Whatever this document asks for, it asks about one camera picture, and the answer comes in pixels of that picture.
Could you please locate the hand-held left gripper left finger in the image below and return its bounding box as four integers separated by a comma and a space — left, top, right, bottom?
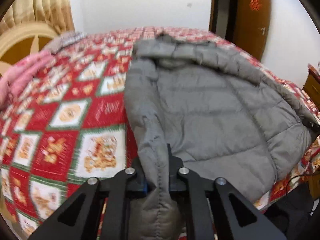
27, 158, 148, 240

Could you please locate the dark bulky object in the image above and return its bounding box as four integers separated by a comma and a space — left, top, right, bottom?
265, 185, 316, 222

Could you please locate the brown wooden door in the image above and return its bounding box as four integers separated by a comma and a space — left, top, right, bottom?
235, 0, 271, 62

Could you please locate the grey puffer jacket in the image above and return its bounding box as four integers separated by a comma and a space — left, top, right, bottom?
124, 33, 320, 240

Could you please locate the cream and wood headboard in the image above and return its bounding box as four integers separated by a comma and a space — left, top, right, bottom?
0, 22, 60, 80

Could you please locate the red bear-print bedsheet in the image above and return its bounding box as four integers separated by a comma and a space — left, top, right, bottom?
0, 26, 320, 233

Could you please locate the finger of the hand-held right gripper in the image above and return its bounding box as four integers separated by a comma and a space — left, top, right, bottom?
301, 119, 320, 131

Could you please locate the dark wooden door frame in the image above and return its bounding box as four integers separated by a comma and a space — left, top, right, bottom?
209, 0, 244, 40

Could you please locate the wooden bedside cabinet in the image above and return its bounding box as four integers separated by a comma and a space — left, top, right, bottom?
302, 65, 320, 105

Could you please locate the black cable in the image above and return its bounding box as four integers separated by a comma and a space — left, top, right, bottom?
286, 175, 304, 195

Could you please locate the beige patterned curtain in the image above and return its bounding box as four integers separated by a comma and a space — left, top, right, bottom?
0, 0, 75, 37

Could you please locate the pink folded blanket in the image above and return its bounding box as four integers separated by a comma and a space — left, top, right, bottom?
0, 50, 55, 110

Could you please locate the striped pillow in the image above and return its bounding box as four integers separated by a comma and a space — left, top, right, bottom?
46, 31, 87, 54

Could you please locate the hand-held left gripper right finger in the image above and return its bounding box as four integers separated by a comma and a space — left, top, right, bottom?
166, 143, 288, 240

